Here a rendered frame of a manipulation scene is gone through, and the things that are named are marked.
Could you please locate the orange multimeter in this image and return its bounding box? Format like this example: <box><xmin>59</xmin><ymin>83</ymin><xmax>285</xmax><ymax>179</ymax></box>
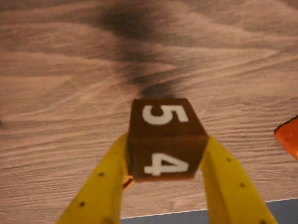
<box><xmin>275</xmin><ymin>117</ymin><xmax>298</xmax><ymax>161</ymax></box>

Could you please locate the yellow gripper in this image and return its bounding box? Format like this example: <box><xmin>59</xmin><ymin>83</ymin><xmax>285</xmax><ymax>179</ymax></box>
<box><xmin>55</xmin><ymin>133</ymin><xmax>278</xmax><ymax>224</ymax></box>

